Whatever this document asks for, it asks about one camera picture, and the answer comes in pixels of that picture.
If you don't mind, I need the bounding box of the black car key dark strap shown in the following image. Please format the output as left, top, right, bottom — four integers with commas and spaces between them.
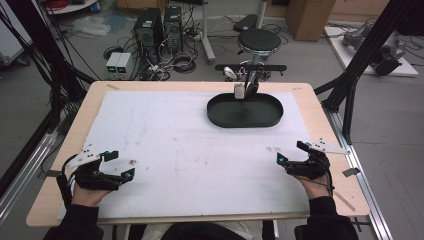
245, 68, 264, 99

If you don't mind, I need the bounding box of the clear plastic bag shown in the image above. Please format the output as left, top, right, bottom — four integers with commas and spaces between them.
70, 15, 112, 38

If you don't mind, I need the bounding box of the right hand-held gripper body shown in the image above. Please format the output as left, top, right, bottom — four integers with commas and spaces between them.
284, 138, 352, 181

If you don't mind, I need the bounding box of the person's lap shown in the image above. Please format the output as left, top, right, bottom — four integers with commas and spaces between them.
128, 220, 278, 240

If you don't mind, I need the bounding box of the grey tape piece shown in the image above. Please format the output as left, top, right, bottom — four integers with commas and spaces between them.
342, 167, 362, 178

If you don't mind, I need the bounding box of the black key rack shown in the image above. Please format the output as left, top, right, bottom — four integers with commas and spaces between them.
214, 64, 288, 99

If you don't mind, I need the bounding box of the black oval tray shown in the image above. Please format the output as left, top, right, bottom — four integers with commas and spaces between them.
206, 92, 284, 129

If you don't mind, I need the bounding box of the grey metal stand leg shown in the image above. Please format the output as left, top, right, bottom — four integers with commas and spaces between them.
199, 0, 218, 65

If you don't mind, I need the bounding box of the slim black computer tower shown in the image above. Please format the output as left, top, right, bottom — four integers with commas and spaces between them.
163, 5, 184, 54

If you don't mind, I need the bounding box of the large black computer tower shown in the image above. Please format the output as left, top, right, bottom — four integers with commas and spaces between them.
133, 7, 165, 66

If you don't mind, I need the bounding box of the coiled black cable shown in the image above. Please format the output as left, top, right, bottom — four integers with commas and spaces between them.
172, 53, 198, 75

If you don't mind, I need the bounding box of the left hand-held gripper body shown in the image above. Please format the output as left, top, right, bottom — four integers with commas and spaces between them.
65, 143, 123, 192

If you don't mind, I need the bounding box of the grey robot device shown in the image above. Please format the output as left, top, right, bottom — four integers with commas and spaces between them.
342, 23, 408, 77

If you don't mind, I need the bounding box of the white platform board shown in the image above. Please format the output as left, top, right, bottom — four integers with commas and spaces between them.
323, 25, 420, 78

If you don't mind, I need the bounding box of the white foam mat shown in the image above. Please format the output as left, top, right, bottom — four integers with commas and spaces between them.
58, 90, 313, 221

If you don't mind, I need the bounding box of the white power supply unit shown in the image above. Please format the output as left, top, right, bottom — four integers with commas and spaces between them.
115, 52, 133, 80
105, 51, 123, 80

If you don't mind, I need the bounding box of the aluminium rail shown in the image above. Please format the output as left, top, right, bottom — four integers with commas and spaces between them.
322, 108, 395, 240
0, 131, 58, 223

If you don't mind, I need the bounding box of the person's left hand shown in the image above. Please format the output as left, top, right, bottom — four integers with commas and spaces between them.
71, 184, 113, 208

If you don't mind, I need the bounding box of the black round stool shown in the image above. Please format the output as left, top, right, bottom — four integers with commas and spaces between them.
237, 27, 283, 66

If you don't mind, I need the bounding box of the black frame stand with cables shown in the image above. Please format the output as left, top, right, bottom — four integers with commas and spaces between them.
4, 0, 98, 134

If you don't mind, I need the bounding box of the person's right hand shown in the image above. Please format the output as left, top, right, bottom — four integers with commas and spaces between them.
294, 175, 331, 201

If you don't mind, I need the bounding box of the brown cardboard box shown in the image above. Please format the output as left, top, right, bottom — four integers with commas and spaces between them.
284, 0, 337, 43

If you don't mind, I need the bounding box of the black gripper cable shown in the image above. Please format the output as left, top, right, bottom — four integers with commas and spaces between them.
326, 168, 336, 198
55, 153, 80, 209

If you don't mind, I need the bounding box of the silver car key white strap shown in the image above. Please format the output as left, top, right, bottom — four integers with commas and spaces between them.
233, 67, 246, 100

